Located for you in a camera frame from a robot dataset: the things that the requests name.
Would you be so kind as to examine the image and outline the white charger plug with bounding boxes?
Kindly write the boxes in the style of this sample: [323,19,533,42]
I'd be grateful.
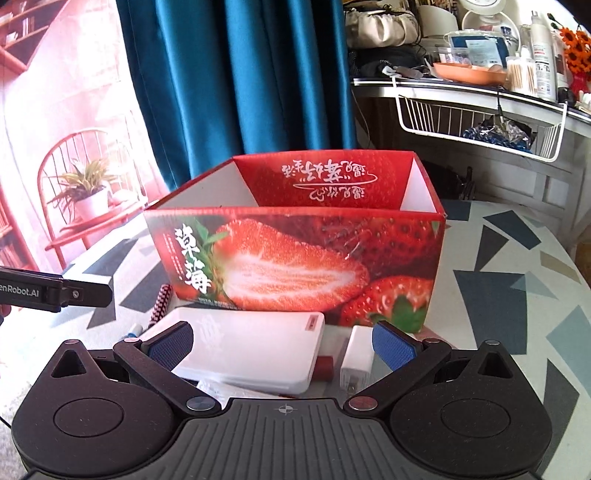
[341,325,382,393]

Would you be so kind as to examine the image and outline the red white braided cable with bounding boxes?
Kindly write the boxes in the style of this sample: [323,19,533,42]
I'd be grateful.
[148,284,174,324]

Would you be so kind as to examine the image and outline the orange tray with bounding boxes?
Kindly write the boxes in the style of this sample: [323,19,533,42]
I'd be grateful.
[433,62,508,85]

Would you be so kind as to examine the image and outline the wall poster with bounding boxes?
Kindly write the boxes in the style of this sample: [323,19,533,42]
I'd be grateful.
[0,0,169,278]

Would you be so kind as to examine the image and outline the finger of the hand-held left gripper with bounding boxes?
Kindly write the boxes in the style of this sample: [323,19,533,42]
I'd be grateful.
[60,278,113,309]

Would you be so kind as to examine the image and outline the white wire basket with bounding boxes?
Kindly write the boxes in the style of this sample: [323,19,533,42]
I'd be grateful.
[392,76,568,162]

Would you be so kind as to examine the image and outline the cotton swab container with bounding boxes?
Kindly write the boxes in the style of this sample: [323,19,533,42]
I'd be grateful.
[506,56,536,95]

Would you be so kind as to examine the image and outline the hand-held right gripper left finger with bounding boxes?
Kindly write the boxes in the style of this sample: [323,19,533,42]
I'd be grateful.
[46,322,221,414]

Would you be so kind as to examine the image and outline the blue shiny packet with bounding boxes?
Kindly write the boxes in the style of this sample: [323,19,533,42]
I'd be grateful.
[463,117,536,153]

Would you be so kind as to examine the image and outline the round white mirror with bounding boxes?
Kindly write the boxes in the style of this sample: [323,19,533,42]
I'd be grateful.
[457,0,518,42]

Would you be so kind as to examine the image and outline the orange artificial sunflowers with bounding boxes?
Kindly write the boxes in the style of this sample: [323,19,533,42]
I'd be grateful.
[547,14,591,75]

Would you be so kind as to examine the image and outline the white power bank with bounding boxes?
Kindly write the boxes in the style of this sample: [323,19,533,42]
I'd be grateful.
[141,307,326,397]

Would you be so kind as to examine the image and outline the red strawberry print cardboard box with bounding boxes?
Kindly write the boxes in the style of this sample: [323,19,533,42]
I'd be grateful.
[144,150,448,334]

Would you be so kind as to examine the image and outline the beige bag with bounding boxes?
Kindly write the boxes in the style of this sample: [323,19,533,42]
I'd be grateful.
[344,7,421,47]

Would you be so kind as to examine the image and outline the white dressing table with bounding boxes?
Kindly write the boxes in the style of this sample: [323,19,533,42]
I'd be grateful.
[351,76,591,245]

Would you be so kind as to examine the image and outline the white bottle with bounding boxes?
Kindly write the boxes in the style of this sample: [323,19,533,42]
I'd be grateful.
[530,11,559,100]

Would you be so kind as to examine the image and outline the white makeup brush holder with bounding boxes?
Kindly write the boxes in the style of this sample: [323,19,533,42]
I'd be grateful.
[416,0,458,38]

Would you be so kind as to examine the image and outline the blue curtain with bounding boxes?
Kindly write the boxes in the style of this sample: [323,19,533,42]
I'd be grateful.
[115,0,358,195]

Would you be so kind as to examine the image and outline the blue white packet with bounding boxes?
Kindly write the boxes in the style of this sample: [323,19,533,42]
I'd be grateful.
[445,30,511,68]

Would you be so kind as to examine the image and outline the black bag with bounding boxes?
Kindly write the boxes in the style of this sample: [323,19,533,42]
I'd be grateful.
[348,46,432,79]

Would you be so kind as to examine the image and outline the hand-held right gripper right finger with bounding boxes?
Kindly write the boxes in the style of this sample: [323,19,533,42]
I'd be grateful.
[344,322,520,413]

